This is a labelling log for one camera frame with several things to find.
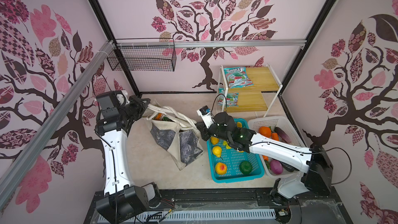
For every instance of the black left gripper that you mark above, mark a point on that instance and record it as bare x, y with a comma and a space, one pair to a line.
138, 102

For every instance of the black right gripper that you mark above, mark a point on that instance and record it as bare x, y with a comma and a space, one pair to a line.
205, 130

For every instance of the cream canvas grocery bag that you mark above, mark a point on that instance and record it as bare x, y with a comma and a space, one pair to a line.
176, 133

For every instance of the orange Fox's candy bag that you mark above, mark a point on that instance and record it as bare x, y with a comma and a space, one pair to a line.
159, 117

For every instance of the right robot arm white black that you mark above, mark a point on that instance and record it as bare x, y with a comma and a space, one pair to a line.
313, 164

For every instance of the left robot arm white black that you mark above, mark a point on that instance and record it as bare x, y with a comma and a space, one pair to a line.
122, 199

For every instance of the lower green white candy bag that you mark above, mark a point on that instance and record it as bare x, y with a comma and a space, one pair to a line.
232, 100

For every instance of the green white candy bag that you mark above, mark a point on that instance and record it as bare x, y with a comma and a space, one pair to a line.
232, 100
237, 77

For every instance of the brownish yellow mango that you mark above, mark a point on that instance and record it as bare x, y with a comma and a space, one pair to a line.
214, 140

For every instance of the teal plastic fruit basket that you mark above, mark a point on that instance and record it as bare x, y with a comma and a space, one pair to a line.
232, 159

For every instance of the red yellow peach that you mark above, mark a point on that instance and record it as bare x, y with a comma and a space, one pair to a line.
221, 168

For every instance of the green bell pepper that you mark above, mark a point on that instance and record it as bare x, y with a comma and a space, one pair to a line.
245, 167

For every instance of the orange tomato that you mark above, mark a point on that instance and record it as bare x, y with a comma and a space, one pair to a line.
265, 131

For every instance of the white wooden two-tier shelf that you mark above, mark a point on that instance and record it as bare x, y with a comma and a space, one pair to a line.
257, 98

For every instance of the orange carrot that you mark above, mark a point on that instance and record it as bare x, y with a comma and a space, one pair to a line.
275, 136

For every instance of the purple red onion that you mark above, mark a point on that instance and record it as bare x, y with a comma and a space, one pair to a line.
276, 167

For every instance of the purple eggplant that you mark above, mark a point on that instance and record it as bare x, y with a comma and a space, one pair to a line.
283, 135

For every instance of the black wire wall basket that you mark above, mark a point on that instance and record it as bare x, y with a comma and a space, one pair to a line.
143, 54

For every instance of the white slotted cable duct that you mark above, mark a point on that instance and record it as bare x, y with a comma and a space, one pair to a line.
207, 216

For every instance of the aluminium frame bar left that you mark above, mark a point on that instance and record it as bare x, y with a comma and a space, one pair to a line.
19, 168

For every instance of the aluminium frame bar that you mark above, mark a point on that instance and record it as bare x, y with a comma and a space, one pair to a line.
214, 44
19, 168

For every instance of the aluminium frame bar rear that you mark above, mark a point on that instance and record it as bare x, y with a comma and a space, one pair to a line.
214, 44

